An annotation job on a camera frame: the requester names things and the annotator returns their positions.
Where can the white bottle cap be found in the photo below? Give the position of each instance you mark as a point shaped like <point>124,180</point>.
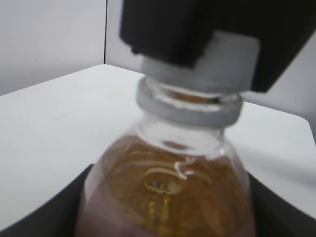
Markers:
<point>227,65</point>

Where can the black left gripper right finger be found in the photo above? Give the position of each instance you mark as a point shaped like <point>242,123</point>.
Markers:
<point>275,217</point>

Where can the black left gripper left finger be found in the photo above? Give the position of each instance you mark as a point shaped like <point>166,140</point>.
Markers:
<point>56,218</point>

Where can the peach oolong tea bottle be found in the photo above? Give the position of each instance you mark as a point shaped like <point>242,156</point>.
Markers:
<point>172,174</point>

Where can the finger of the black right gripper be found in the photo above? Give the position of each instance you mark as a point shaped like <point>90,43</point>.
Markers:
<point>170,31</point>
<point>282,27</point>

